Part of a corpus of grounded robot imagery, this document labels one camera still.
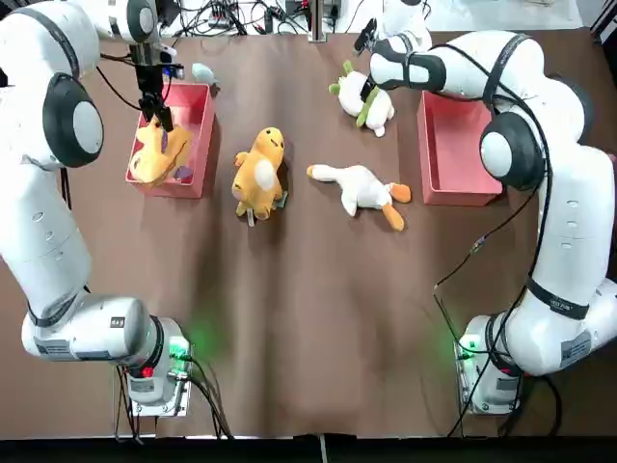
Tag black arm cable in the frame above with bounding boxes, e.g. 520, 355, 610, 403
432, 28, 555, 348
94, 51, 146, 113

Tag black adapter box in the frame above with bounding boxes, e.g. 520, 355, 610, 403
158, 0, 180, 28

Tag small light blue plush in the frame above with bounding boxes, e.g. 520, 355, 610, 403
191, 62, 219, 89

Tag yellow striped tiger doll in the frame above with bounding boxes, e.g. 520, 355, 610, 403
126, 114, 195, 190

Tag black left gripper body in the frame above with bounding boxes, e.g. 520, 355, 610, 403
133, 61, 166, 100

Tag pink plastic box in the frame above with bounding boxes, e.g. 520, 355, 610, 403
416, 90, 506, 207
123, 82, 217, 200

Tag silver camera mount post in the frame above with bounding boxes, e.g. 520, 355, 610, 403
309, 0, 335, 43

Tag yellow doll white belly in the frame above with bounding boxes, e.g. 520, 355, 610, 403
231, 125, 290, 229

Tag white goose doll orange feet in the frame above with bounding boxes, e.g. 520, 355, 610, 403
306, 162, 414, 233

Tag white doll green scarf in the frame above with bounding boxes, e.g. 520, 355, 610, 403
328, 60, 397, 139

